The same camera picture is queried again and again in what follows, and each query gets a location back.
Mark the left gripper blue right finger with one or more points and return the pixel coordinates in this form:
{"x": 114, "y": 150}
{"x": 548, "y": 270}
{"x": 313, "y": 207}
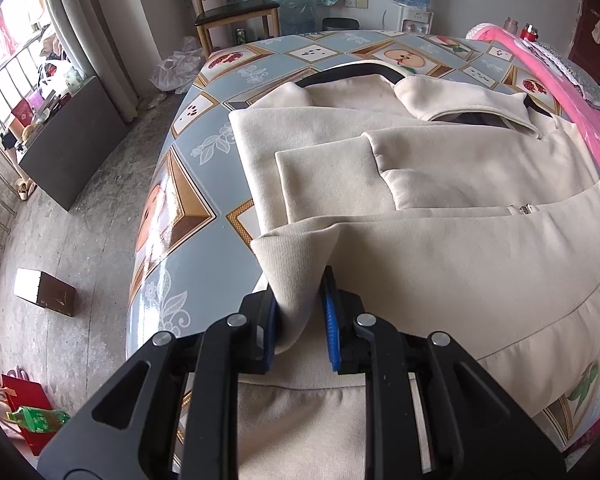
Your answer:
{"x": 410, "y": 428}

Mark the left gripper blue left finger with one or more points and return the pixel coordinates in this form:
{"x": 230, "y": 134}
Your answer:
{"x": 240, "y": 343}

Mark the cream zip-up jacket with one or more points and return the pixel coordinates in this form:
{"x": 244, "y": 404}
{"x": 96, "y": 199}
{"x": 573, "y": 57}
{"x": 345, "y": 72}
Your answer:
{"x": 443, "y": 206}

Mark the pink floral blanket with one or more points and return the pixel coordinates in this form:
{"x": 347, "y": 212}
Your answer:
{"x": 552, "y": 74}

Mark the patterned blue bed sheet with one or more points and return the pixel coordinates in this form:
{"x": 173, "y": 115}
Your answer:
{"x": 193, "y": 255}

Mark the red thermos bottle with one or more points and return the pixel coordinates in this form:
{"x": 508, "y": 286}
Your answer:
{"x": 529, "y": 33}

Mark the brown cardboard box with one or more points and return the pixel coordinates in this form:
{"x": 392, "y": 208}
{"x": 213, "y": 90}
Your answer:
{"x": 45, "y": 291}

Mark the green plastic bottle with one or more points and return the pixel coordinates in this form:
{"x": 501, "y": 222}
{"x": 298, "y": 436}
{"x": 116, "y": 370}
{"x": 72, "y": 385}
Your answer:
{"x": 38, "y": 420}

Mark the red paper bag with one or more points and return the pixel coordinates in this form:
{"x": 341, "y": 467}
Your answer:
{"x": 31, "y": 401}

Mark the white water dispenser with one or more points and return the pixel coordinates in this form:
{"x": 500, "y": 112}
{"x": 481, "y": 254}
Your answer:
{"x": 413, "y": 20}

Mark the dark grey low cabinet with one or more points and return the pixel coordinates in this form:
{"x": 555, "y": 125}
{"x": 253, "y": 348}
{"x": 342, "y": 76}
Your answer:
{"x": 63, "y": 155}

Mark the white plastic bag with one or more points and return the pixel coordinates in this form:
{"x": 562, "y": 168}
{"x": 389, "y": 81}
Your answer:
{"x": 177, "y": 72}

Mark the green drink can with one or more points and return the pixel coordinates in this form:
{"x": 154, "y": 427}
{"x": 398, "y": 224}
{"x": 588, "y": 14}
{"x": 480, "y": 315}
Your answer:
{"x": 241, "y": 37}

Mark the black rice cooker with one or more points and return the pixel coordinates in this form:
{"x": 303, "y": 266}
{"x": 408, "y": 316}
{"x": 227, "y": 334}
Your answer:
{"x": 339, "y": 24}

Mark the empty water jug on floor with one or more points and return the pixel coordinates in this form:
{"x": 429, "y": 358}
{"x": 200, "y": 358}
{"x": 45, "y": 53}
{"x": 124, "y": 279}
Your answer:
{"x": 297, "y": 17}

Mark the wooden chair black seat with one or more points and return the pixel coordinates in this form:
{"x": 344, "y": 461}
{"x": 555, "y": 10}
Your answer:
{"x": 230, "y": 13}

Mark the grey curtain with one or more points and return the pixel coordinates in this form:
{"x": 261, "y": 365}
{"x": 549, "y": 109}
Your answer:
{"x": 84, "y": 34}

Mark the wall power socket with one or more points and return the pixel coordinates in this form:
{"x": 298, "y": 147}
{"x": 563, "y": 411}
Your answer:
{"x": 357, "y": 4}

